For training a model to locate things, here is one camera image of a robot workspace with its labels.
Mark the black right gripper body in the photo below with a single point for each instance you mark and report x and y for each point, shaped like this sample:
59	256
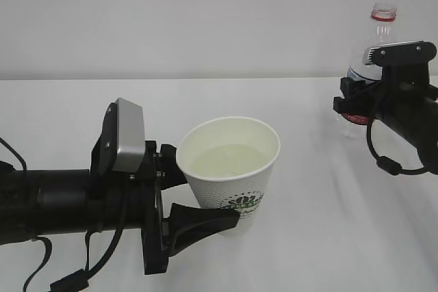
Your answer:
402	98

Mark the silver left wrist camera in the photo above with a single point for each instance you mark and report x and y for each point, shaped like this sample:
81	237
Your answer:
121	144

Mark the clear plastic water bottle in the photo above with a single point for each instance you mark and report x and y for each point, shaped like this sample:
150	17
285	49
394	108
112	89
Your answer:
377	29

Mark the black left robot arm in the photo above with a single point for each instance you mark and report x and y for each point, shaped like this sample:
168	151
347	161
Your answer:
48	202

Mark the white paper cup green logo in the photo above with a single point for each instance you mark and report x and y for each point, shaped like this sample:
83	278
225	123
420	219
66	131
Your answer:
227	163

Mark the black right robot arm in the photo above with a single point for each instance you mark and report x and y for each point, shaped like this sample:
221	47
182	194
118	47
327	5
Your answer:
424	140

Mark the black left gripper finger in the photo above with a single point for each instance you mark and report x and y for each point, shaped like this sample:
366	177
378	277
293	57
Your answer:
172	176
186	226

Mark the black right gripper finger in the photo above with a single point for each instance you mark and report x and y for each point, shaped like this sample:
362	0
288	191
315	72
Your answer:
350	87

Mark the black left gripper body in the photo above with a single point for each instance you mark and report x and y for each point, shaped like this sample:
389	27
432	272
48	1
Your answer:
135	201

